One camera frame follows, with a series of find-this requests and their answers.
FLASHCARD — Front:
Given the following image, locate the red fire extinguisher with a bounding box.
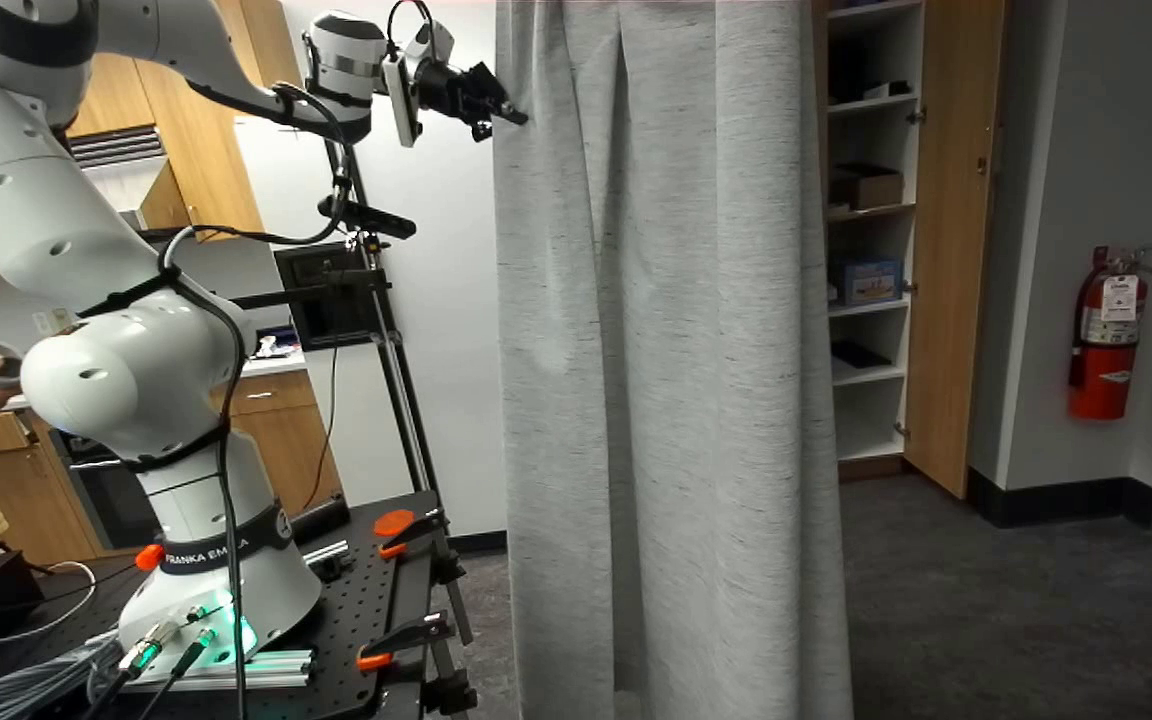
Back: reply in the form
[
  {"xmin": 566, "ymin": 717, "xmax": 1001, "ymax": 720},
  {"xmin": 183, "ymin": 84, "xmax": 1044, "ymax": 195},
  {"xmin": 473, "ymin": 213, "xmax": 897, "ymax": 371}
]
[{"xmin": 1062, "ymin": 243, "xmax": 1152, "ymax": 427}]

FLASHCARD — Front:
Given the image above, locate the white shelf unit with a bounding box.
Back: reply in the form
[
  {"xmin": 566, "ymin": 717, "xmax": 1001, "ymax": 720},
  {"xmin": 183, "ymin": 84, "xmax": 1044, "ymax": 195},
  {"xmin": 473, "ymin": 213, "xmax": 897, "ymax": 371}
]
[{"xmin": 816, "ymin": 0, "xmax": 928, "ymax": 487}]

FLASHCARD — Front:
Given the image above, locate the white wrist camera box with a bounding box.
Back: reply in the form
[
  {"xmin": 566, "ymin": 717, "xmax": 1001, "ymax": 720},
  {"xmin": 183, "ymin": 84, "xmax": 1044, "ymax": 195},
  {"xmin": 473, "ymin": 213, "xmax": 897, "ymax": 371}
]
[{"xmin": 379, "ymin": 53, "xmax": 428, "ymax": 153}]

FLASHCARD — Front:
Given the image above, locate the black box on tripod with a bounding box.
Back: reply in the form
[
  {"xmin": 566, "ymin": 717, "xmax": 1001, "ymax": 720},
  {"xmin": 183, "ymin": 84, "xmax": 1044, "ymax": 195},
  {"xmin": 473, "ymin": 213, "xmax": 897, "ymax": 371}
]
[{"xmin": 266, "ymin": 239, "xmax": 386, "ymax": 356}]

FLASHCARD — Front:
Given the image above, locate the orange black bar clamp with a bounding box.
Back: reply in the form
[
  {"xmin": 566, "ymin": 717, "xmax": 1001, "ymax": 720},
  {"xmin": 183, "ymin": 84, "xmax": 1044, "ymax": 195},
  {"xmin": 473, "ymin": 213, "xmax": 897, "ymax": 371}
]
[
  {"xmin": 351, "ymin": 607, "xmax": 468, "ymax": 681},
  {"xmin": 367, "ymin": 506, "xmax": 454, "ymax": 564}
]

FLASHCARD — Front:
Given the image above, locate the black breadboard table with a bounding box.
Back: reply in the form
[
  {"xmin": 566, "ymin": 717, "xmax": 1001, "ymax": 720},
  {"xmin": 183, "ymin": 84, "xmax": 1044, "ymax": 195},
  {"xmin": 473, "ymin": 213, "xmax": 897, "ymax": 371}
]
[{"xmin": 0, "ymin": 487, "xmax": 478, "ymax": 720}]

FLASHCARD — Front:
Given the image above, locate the black camera tripod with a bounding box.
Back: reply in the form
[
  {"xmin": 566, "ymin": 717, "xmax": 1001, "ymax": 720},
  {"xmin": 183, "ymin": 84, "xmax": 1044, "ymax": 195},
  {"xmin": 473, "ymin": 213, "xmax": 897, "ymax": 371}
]
[{"xmin": 316, "ymin": 134, "xmax": 453, "ymax": 525}]

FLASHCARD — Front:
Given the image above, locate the wooden base cabinet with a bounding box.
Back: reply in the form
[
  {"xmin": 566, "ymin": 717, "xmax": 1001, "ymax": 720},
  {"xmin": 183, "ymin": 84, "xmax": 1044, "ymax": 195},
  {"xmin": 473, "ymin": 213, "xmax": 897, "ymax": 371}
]
[{"xmin": 0, "ymin": 368, "xmax": 349, "ymax": 564}]

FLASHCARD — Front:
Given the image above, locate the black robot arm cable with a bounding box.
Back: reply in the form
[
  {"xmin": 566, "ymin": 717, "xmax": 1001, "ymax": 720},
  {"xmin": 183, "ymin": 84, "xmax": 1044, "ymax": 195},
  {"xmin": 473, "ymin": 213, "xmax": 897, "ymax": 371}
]
[{"xmin": 153, "ymin": 222, "xmax": 254, "ymax": 720}]

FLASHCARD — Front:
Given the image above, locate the wooden wall cabinet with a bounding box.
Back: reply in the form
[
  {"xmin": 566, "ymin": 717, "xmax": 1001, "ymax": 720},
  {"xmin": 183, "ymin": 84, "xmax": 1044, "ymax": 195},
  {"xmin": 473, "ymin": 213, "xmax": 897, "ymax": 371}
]
[{"xmin": 59, "ymin": 0, "xmax": 302, "ymax": 239}]

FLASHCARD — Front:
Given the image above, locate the green white robot base plate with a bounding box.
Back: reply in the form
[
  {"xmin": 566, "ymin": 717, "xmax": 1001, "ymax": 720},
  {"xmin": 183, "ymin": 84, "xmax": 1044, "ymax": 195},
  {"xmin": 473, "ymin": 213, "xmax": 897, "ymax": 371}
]
[{"xmin": 113, "ymin": 598, "xmax": 319, "ymax": 697}]

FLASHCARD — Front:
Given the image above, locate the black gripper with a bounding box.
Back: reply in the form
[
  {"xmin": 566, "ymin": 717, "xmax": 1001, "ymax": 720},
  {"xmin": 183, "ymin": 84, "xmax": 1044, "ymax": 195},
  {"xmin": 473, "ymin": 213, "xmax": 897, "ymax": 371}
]
[{"xmin": 411, "ymin": 56, "xmax": 531, "ymax": 145}]

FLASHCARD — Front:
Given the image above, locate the brown cardboard box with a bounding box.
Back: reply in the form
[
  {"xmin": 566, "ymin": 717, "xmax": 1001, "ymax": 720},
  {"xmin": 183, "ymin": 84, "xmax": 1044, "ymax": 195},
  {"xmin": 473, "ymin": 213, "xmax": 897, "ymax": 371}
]
[{"xmin": 827, "ymin": 162, "xmax": 906, "ymax": 218}]

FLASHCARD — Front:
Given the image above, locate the wooden door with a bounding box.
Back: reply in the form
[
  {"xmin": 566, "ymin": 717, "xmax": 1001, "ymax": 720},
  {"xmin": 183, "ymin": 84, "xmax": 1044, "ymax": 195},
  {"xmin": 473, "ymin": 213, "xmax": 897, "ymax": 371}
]
[{"xmin": 899, "ymin": 0, "xmax": 1011, "ymax": 506}]

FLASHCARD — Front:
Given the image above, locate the grey fabric curtain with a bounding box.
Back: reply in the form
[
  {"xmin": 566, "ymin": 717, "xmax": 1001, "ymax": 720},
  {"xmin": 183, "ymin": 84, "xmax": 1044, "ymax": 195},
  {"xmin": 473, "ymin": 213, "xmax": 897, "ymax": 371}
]
[{"xmin": 493, "ymin": 0, "xmax": 861, "ymax": 720}]

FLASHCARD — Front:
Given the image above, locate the blue box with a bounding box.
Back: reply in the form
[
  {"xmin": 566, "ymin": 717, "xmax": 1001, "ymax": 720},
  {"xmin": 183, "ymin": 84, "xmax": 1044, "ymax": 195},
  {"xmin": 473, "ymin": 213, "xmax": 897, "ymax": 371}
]
[{"xmin": 838, "ymin": 256, "xmax": 902, "ymax": 310}]

